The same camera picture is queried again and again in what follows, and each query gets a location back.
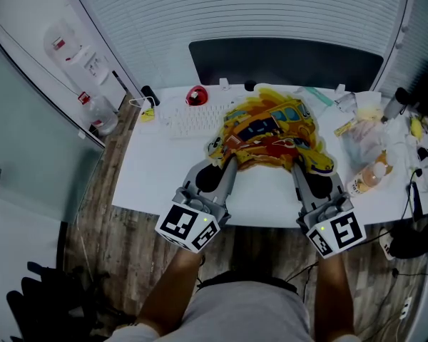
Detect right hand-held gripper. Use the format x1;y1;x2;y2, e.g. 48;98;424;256
291;161;367;260

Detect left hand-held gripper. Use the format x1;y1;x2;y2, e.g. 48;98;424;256
154;156;239;254

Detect yellow printed cloth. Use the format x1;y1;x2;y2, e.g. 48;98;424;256
203;85;338;177

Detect person's left forearm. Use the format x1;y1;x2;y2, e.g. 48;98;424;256
137;249;204;336

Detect person's right forearm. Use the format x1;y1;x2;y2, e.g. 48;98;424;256
312;253;356;340

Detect red computer mouse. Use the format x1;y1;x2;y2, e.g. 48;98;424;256
185;85;208;106

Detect orange drink bottle white label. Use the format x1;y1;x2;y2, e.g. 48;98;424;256
346;162;388;197

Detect white keyboard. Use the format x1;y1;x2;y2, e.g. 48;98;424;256
169;101;236;140

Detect yellow snack packet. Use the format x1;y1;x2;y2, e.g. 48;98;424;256
333;119;356;138

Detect clear plastic bag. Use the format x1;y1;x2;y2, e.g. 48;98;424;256
337;105;397;170

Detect clear plastic packet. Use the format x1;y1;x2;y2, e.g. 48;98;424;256
335;91;357;113

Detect clear document pouch green edge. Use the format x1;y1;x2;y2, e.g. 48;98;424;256
295;86;335;107

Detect black cylinder speaker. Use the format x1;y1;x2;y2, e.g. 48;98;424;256
141;85;161;107

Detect person's black shorts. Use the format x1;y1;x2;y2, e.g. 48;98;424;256
198;269;300;294

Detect grey flask black lid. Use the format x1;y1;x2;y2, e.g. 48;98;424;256
380;87;409;123

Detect yellow banana toy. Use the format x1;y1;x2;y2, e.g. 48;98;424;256
409;116;424;139

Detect clear water jug red cap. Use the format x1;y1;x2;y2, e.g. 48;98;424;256
77;91;119;137

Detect person's grey shirt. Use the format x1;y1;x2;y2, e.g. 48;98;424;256
105;279;361;342

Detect white water dispenser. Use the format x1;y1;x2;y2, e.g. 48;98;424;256
66;44;128;112

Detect white power strip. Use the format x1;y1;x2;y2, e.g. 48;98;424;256
399;296;414;320

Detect white window blinds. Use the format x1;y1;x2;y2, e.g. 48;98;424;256
67;0;411;88

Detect frosted glass door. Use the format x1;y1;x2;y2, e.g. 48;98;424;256
0;26;106;224

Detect black office chair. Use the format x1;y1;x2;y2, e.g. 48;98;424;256
5;260;129;342

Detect clear water jug on dispenser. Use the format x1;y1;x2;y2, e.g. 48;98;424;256
43;18;85;62

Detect white cable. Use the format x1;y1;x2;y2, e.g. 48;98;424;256
128;96;154;108

